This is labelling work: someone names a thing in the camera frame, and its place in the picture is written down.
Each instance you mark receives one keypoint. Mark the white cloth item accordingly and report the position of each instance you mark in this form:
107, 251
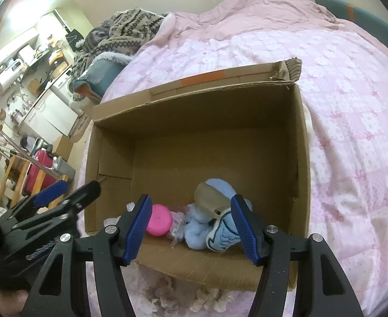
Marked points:
113, 221

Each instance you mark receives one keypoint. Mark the pink patterned bed duvet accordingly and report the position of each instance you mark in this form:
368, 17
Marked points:
344, 90

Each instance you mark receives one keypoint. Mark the clear plastic packet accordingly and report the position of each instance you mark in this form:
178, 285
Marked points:
176, 232

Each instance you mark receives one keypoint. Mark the beige lace scrunchie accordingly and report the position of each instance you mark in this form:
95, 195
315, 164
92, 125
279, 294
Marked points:
160, 300

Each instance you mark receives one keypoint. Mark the teal cushion with orange stripe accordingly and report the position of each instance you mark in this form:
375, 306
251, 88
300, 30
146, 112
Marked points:
367, 21

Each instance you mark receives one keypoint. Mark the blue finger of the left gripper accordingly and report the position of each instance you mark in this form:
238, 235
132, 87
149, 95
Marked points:
48, 195

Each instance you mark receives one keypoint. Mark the tan translucent pouch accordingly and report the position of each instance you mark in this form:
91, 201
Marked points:
210, 200

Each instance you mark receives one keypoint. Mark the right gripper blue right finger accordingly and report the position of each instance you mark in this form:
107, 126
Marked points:
250, 230

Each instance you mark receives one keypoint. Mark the grey blue pillow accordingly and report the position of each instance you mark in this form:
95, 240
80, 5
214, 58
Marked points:
97, 78

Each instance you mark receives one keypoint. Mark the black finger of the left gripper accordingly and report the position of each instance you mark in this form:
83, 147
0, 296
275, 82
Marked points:
79, 200

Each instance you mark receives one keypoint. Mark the grey trash bin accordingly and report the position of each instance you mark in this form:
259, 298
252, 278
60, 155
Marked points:
61, 167

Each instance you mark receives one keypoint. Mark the white water heater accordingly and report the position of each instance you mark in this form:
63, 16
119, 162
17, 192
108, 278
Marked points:
11, 72

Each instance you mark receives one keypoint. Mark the black hanging garment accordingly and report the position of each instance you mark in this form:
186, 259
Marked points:
73, 37

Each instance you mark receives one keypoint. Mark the pink round soft toy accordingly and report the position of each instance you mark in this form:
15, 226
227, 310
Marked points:
160, 221

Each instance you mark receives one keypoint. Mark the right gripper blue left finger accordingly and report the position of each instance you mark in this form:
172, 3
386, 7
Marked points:
132, 227

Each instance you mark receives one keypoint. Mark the patterned knit blanket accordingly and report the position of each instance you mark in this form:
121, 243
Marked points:
121, 36

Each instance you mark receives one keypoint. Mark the red suitcase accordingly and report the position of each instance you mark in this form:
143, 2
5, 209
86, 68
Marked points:
43, 157

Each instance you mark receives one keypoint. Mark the cream ruffled scrunchie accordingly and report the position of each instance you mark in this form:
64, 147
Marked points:
211, 299

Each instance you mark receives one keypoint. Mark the brown cardboard box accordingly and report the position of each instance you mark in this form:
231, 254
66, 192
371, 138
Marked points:
244, 125

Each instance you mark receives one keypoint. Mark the person's left hand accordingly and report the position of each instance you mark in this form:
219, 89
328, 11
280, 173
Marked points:
12, 302

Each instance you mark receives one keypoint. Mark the white kitchen cabinet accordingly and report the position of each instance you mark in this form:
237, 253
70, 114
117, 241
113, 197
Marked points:
49, 118

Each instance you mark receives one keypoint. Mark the light blue plush toy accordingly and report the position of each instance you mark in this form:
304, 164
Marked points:
204, 232

